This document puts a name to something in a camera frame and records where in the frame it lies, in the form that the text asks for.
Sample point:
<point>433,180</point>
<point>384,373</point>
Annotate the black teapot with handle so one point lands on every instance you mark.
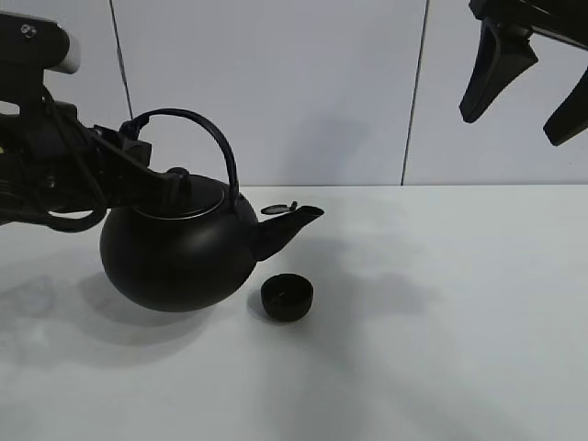
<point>191,241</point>

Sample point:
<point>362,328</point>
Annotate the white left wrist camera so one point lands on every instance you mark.
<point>36,42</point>

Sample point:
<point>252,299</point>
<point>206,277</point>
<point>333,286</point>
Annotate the small black teacup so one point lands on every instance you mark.
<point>287,297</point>

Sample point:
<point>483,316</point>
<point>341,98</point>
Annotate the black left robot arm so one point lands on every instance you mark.
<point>58,173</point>

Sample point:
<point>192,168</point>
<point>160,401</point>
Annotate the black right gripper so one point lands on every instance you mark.
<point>504,53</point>

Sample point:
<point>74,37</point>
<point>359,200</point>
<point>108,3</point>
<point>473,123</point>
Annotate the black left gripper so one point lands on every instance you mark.
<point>121,167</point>

